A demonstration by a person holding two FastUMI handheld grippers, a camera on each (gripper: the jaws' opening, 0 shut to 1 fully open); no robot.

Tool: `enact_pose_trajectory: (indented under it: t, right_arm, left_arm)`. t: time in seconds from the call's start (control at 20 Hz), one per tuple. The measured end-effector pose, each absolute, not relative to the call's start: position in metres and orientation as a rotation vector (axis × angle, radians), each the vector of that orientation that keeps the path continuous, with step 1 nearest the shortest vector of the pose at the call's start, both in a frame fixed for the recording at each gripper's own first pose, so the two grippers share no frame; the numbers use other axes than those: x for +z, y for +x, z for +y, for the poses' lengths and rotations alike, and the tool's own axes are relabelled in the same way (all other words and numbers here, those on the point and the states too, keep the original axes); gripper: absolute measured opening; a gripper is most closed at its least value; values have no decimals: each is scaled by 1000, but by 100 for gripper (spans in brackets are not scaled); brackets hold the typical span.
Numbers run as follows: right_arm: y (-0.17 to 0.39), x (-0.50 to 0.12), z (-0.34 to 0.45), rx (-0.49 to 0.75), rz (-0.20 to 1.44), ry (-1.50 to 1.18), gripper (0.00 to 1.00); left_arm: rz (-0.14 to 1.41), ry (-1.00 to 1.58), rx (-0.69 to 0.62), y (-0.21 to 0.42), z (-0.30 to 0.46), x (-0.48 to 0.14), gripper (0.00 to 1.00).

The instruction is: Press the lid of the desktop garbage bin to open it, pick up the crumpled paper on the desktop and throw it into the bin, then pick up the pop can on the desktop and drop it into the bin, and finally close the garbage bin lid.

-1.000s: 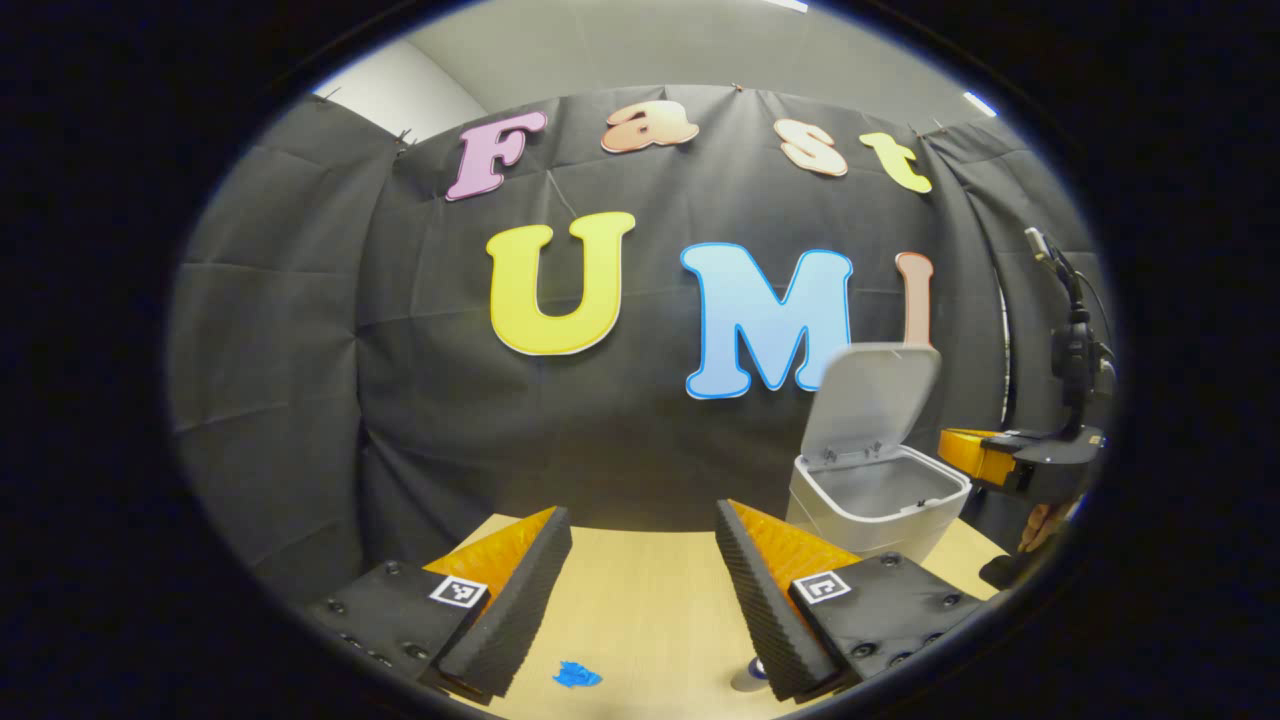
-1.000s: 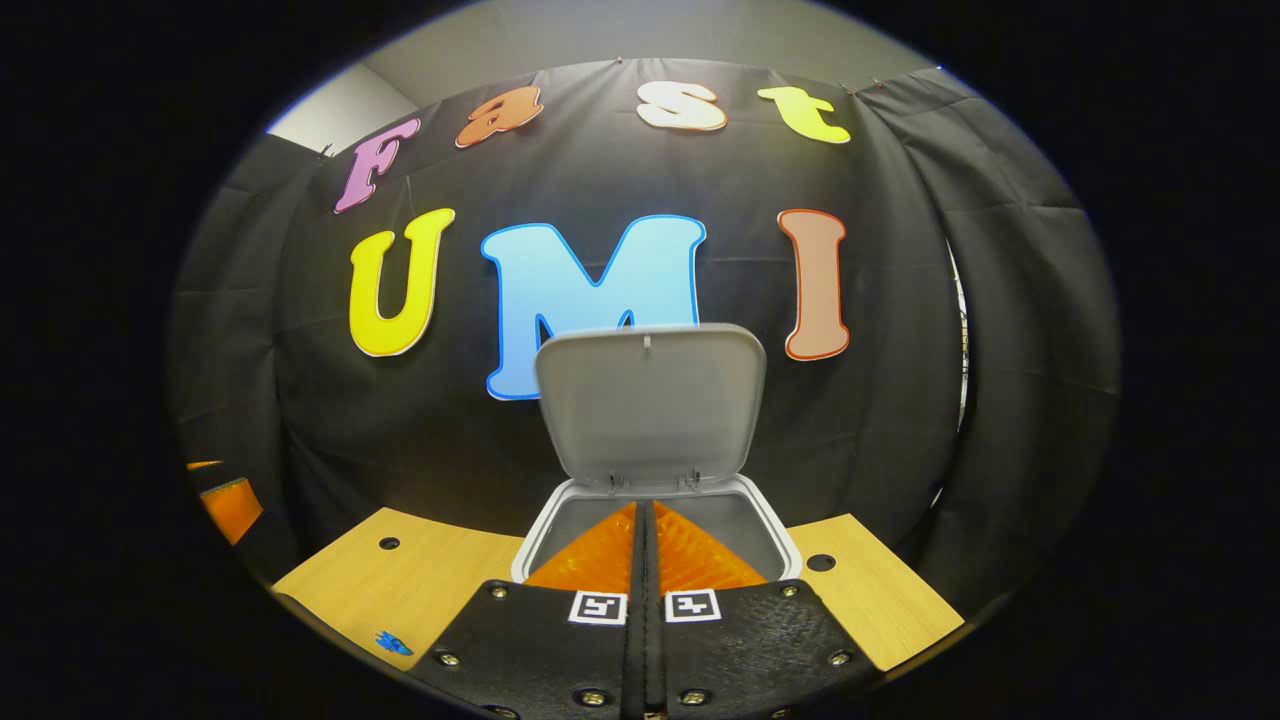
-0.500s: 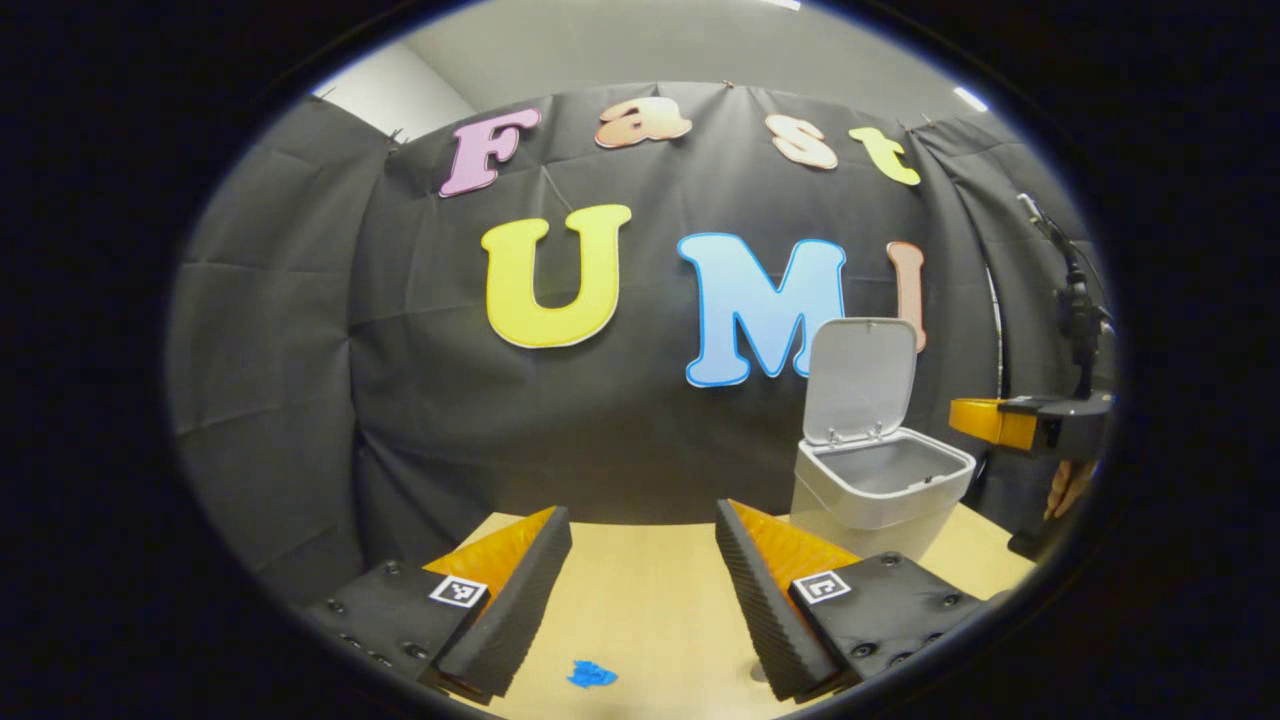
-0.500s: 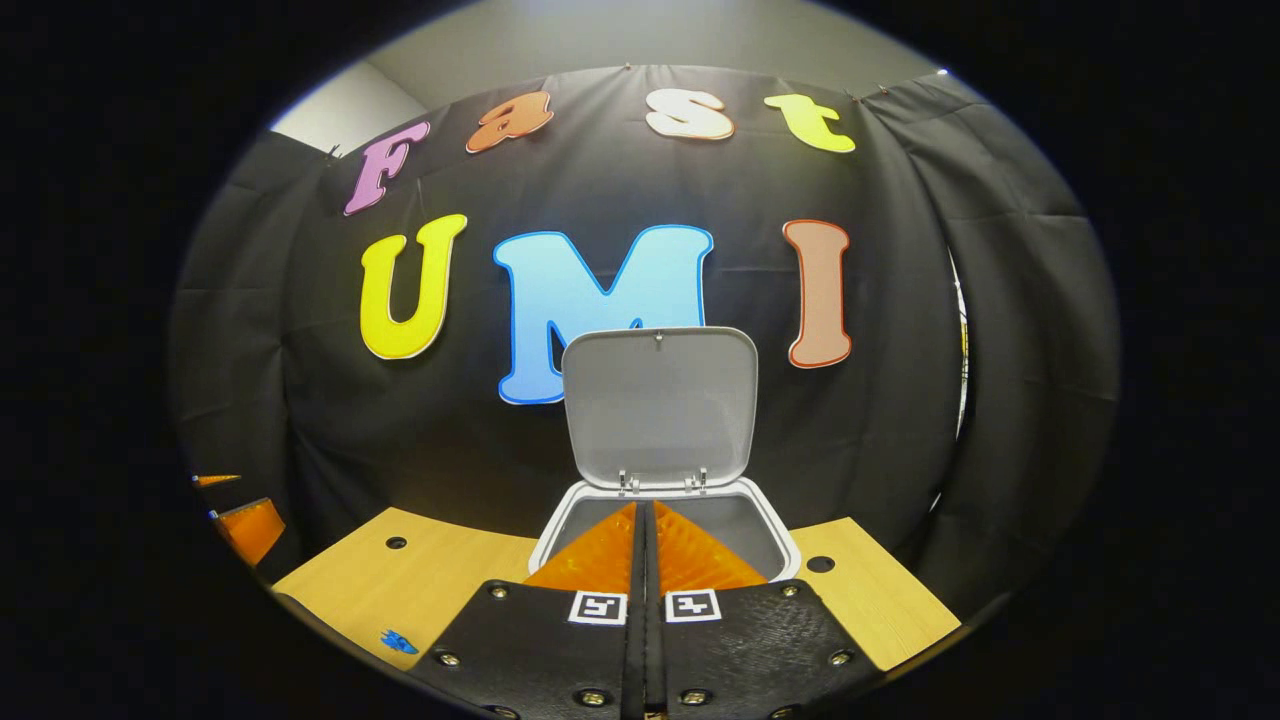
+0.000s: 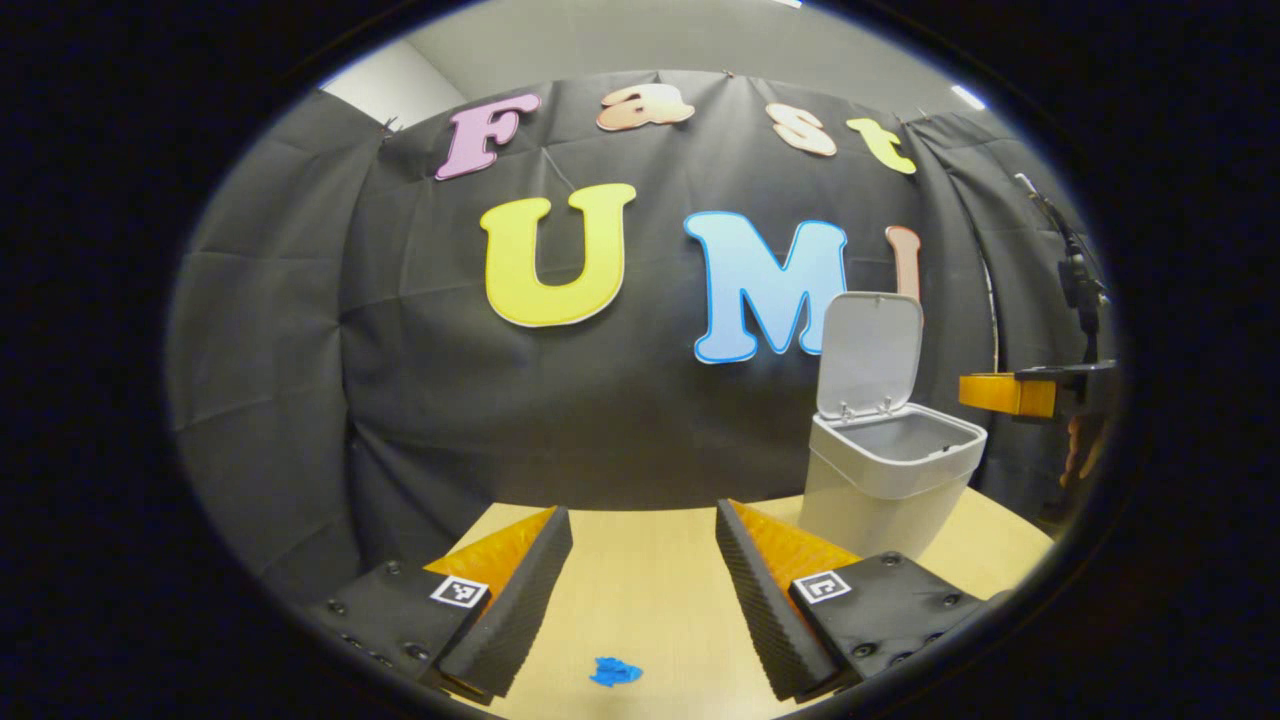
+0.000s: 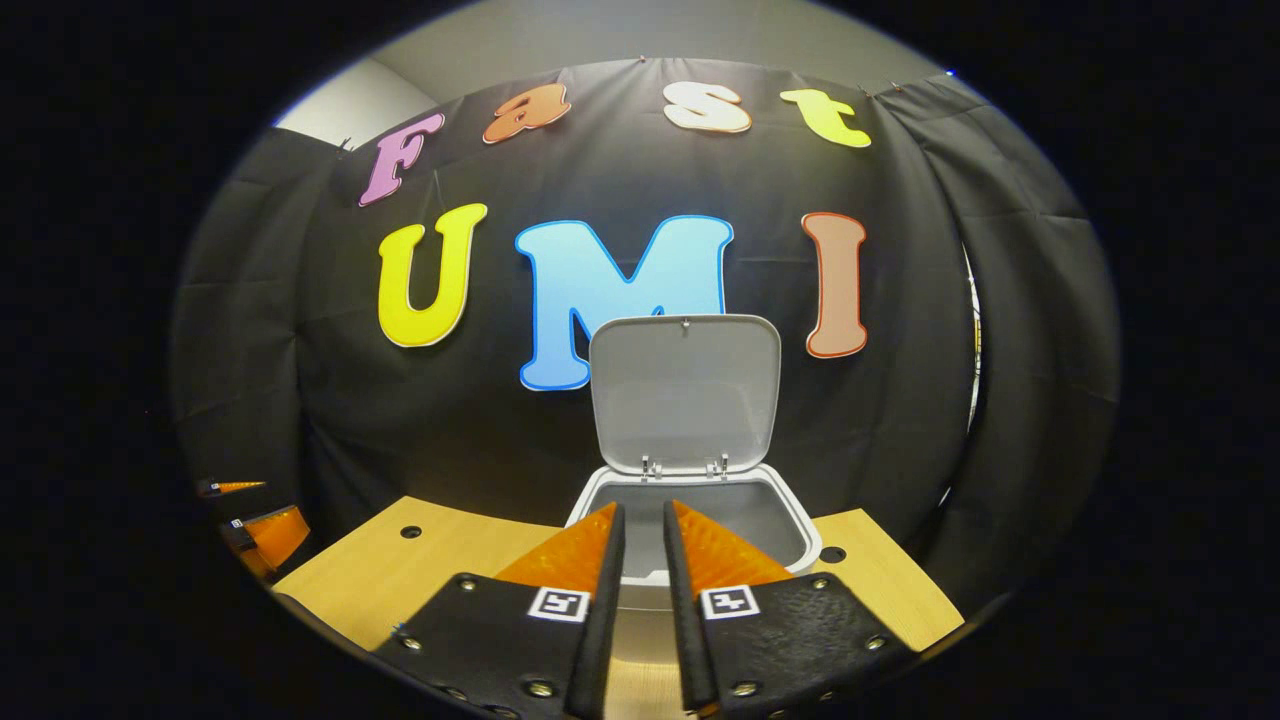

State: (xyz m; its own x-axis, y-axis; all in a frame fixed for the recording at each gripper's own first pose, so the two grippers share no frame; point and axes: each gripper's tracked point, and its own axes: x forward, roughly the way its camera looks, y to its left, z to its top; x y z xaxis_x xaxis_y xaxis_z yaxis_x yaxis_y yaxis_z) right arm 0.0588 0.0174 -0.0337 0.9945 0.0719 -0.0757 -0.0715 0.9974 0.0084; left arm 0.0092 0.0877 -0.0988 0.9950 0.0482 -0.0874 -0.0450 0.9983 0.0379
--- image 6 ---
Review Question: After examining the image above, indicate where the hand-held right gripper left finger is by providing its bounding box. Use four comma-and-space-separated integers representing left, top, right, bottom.
372, 502, 627, 720

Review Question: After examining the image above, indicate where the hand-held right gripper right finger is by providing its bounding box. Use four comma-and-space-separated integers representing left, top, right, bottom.
662, 499, 918, 720

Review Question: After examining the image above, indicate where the white desktop garbage bin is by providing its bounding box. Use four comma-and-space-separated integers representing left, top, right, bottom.
563, 313, 824, 666

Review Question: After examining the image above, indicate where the wooden desktop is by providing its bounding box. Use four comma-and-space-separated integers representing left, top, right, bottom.
272, 495, 966, 720

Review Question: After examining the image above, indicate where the black backdrop cloth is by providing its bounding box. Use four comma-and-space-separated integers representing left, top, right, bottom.
170, 57, 1121, 611

